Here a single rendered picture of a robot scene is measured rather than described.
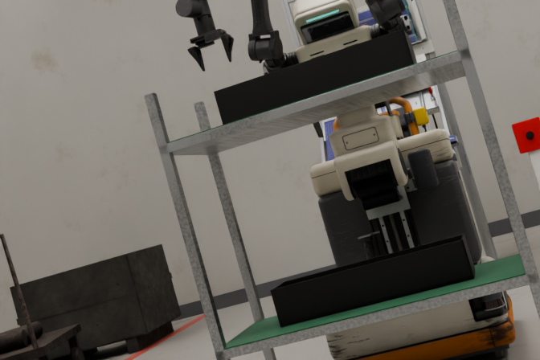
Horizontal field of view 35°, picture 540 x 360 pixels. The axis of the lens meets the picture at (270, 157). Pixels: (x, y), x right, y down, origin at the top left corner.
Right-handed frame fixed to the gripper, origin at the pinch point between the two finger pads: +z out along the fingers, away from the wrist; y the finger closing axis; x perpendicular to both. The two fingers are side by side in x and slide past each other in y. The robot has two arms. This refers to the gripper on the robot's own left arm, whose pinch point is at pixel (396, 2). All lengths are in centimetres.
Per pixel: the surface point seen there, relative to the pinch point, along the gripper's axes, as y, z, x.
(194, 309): -271, 118, 469
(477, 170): -1, 66, 475
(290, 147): -147, 3, 474
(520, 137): 30, 48, 210
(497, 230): 1, 117, 473
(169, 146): -71, 22, -19
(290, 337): -52, 82, -19
